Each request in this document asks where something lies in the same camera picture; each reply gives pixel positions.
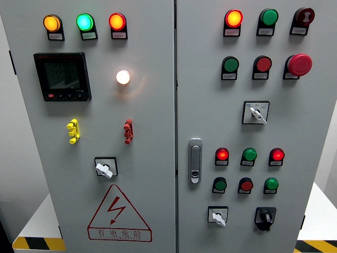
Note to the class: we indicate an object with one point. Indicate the white round lamp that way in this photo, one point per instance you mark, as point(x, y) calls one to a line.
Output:
point(123, 77)

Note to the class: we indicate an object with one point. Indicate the black cabinet hinge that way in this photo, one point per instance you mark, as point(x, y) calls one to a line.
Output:
point(12, 63)
point(303, 222)
point(60, 232)

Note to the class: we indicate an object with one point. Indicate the red warning triangle sticker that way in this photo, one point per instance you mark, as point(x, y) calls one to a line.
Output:
point(116, 208)

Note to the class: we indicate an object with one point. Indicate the black and yellow striped tape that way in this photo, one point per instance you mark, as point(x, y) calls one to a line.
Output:
point(34, 243)
point(316, 246)

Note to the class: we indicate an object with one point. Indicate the small red lit lamp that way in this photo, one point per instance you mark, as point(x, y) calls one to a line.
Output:
point(222, 155)
point(277, 155)

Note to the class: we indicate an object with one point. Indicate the large green round lamp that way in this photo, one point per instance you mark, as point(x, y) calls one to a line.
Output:
point(269, 17)

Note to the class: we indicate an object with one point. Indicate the small red push button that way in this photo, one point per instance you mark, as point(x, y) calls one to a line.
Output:
point(246, 185)

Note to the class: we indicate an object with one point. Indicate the yellow round lamp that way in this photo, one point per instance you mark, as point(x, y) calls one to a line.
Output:
point(51, 23)

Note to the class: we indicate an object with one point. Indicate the large red stop button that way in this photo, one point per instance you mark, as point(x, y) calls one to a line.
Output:
point(299, 64)

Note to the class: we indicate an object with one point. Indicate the small label plate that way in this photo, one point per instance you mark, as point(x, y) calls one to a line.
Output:
point(275, 163)
point(269, 192)
point(265, 31)
point(229, 76)
point(56, 37)
point(89, 36)
point(232, 32)
point(298, 31)
point(217, 192)
point(247, 163)
point(119, 35)
point(260, 76)
point(289, 76)
point(243, 192)
point(221, 163)

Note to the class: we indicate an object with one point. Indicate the green lit round lamp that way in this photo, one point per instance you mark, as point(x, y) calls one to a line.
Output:
point(85, 22)

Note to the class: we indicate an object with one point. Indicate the red lit round lamp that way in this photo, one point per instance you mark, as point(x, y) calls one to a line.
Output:
point(234, 18)
point(117, 21)

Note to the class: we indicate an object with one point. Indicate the small green push button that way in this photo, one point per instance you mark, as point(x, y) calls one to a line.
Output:
point(271, 184)
point(220, 185)

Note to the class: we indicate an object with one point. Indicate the silver door lock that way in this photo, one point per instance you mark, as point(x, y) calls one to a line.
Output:
point(195, 155)

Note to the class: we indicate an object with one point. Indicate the grey cabinet door with display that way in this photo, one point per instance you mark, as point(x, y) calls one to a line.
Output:
point(147, 105)

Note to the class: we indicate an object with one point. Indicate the small green lamp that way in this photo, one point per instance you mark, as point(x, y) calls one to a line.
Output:
point(249, 154)

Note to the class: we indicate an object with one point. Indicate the black display meter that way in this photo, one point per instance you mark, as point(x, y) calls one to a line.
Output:
point(62, 76)

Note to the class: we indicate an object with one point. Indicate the grey cabinet door with lock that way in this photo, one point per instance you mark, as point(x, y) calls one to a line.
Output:
point(205, 105)

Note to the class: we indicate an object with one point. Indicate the dark red buzzer lamp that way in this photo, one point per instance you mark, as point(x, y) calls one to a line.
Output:
point(306, 16)

